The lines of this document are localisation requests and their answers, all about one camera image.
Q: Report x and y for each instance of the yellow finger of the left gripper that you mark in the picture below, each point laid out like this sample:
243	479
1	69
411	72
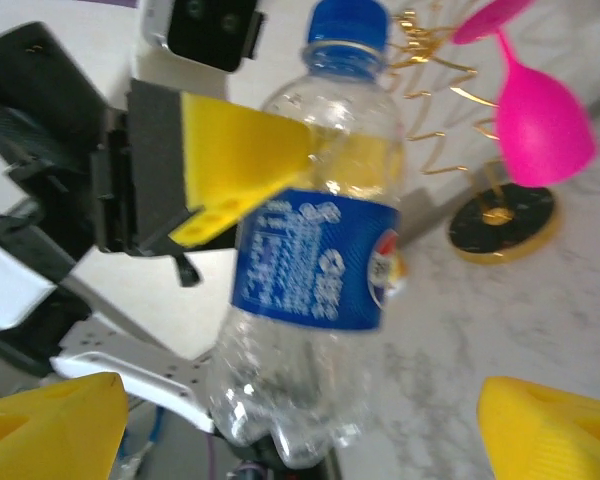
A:
360	160
240	150

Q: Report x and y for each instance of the pepsi label bottle blue cap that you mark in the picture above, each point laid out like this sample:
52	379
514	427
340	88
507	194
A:
310	260

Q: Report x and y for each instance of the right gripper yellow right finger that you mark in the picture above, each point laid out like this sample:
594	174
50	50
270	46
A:
555	435

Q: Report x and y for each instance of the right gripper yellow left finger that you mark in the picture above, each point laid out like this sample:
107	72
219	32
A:
55	430

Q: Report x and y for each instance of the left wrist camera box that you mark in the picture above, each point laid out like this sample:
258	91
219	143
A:
205	30

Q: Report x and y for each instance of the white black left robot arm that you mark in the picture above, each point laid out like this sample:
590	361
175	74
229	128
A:
130	365

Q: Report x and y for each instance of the pink plastic wine glass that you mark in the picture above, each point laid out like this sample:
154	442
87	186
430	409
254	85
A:
540	135

